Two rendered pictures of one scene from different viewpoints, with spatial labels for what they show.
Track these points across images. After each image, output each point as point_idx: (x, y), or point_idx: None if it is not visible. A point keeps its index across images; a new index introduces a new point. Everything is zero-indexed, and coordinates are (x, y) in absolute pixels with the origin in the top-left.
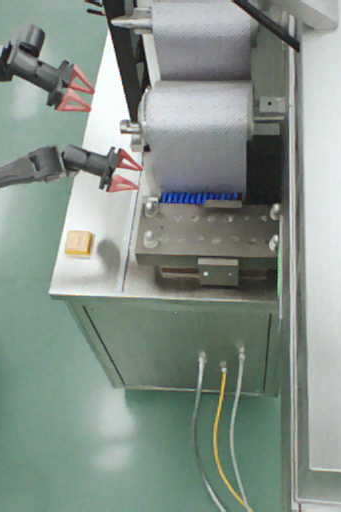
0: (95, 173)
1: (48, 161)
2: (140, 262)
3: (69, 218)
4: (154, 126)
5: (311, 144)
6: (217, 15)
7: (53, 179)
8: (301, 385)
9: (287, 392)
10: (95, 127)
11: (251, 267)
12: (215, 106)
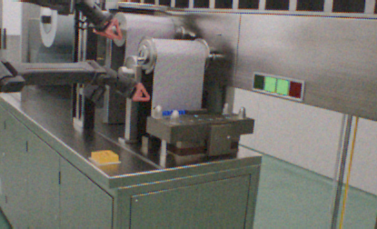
0: (124, 84)
1: (100, 66)
2: (172, 138)
3: (81, 154)
4: (159, 49)
5: None
6: (157, 20)
7: (105, 77)
8: (374, 10)
9: (362, 39)
10: (54, 130)
11: (234, 134)
12: (186, 42)
